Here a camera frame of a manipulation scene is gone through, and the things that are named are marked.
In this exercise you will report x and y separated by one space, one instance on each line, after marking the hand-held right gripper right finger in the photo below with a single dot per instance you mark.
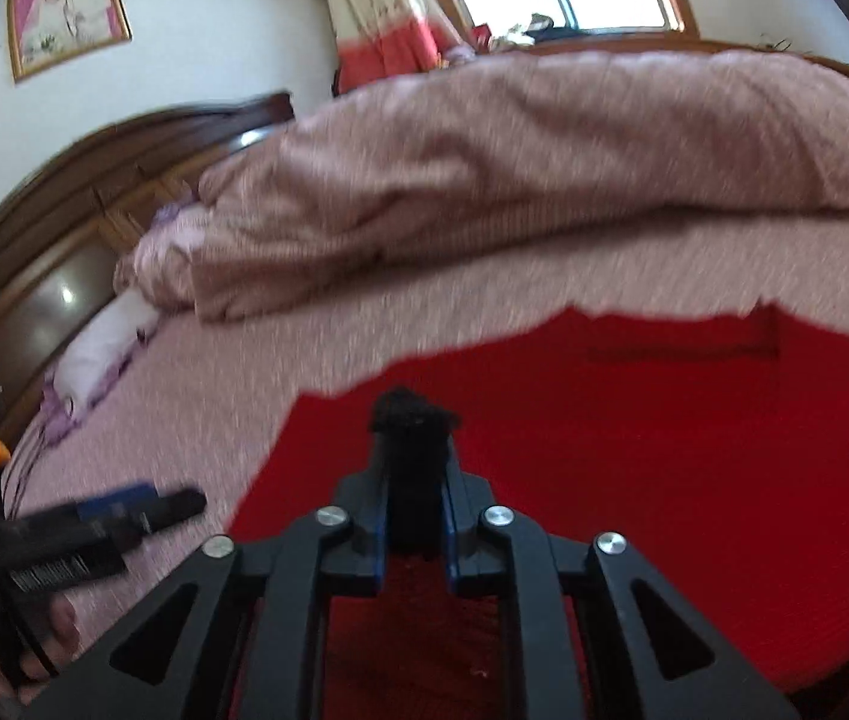
450 540

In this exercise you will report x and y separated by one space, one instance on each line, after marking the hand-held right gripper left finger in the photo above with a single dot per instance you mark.
378 540

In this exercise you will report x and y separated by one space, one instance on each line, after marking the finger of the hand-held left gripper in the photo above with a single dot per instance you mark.
173 506
113 501

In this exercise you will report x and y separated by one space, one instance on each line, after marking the red knitted sweater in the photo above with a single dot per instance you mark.
619 465

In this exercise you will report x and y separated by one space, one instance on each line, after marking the pile of clothes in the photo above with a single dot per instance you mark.
533 28

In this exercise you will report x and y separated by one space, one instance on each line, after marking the person's left hand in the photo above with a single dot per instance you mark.
57 626

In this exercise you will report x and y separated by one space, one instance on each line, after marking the pink floral bed sheet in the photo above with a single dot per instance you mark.
244 375

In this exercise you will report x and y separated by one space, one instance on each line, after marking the white and purple pillow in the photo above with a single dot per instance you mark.
105 349

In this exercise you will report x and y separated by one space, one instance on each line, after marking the dark wooden headboard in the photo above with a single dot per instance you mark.
57 240

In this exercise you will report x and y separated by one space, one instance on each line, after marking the pink floral pillow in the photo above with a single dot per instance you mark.
162 255

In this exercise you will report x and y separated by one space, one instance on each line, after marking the pink floral quilt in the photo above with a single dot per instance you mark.
507 165

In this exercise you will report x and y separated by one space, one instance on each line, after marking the framed wedding photo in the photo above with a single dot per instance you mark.
68 15

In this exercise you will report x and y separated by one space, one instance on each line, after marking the small red box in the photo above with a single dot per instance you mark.
481 34

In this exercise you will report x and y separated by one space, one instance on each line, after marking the cream and red curtain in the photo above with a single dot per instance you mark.
379 30

